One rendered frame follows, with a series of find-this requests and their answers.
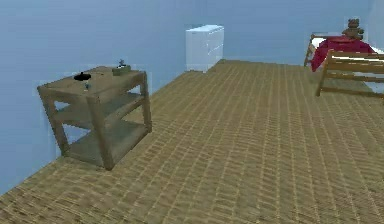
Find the brown teddy bear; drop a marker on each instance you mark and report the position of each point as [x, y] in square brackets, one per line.
[353, 29]

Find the red blanket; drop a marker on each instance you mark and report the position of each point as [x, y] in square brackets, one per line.
[336, 48]

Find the brown wooden shelf table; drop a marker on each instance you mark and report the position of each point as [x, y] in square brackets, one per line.
[100, 110]

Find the black flat dish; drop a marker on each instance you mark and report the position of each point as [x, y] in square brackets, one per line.
[82, 76]

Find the green box with plant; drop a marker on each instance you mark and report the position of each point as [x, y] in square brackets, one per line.
[121, 69]

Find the small blue grey vase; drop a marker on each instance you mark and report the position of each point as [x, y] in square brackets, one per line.
[87, 86]

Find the wooden frame bed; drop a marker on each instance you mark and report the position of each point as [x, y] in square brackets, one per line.
[353, 66]

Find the white chest of drawers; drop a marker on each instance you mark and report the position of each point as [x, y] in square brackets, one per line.
[204, 48]

